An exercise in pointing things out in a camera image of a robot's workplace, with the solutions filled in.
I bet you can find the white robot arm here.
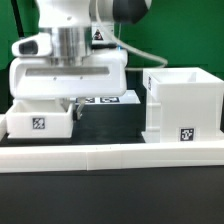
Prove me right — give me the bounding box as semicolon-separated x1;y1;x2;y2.
9;0;152;113

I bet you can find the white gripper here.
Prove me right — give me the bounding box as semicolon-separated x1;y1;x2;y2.
9;49;127;120

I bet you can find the white drawer cabinet box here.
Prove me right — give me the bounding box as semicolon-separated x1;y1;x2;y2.
142;68;224;143

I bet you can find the black pole stand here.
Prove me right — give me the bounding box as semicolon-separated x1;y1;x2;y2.
10;0;24;38

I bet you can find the white thin cable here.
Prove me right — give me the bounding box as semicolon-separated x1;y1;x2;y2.
94;0;169;72

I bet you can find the white front drawer tray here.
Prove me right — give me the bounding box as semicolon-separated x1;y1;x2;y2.
6;100;73;139

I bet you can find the white U-shaped fence wall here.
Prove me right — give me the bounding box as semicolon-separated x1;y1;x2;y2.
0;140;224;173

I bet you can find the white fiducial marker sheet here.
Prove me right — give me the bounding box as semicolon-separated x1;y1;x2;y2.
85;90;140;105

